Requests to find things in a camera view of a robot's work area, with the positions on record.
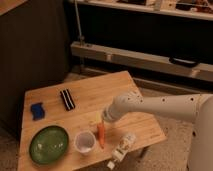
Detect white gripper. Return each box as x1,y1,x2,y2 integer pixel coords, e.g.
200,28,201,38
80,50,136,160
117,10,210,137
96,106,116,123

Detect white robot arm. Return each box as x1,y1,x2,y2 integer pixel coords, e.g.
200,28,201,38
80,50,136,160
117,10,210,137
101,91,213,171

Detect white ceramic cup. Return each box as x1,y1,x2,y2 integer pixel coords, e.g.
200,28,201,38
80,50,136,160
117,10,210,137
74,131,96,155

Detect orange carrot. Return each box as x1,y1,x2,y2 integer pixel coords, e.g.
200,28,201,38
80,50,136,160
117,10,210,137
97,122,105,149

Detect white plastic bottle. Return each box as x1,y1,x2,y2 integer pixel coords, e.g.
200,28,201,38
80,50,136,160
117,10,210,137
107,133,136,170

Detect blue sponge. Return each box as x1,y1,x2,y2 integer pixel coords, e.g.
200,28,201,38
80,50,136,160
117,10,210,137
30,103,45,121

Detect grey long case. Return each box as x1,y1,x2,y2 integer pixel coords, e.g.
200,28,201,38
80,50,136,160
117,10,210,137
70,42,213,82

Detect metal pole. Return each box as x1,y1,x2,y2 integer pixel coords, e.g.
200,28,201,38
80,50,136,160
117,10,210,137
74,0,84,46

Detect wooden shelf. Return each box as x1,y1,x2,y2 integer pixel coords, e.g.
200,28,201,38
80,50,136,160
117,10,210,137
68,0,213,22

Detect black case handle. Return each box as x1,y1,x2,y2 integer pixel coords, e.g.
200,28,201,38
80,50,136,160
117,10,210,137
169,57,200,68

